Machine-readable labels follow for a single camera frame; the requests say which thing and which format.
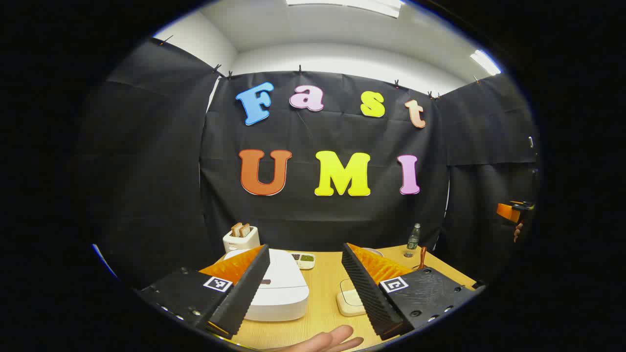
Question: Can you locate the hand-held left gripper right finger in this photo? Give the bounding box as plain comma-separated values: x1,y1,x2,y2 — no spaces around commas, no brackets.
341,242,485,341

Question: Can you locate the white rice cooker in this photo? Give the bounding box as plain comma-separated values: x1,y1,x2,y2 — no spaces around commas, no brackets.
223,248,310,322

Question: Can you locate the white condiment dish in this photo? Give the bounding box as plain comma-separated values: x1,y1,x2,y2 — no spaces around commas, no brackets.
291,252,316,270

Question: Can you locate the black backdrop cloth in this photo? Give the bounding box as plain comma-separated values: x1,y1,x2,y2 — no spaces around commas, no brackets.
78,37,541,294

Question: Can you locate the long ceiling light panel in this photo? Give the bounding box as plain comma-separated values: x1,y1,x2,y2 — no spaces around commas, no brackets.
286,0,404,19

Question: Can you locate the clear box of rice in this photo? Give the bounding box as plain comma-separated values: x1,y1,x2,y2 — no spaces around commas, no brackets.
336,278,368,317

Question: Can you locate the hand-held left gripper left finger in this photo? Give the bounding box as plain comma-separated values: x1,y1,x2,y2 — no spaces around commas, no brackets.
137,244,271,340

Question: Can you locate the small ceiling light panel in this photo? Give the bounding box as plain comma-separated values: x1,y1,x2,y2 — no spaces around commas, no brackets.
470,49,502,76

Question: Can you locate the white toaster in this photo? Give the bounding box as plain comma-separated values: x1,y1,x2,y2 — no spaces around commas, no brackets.
223,226,261,253

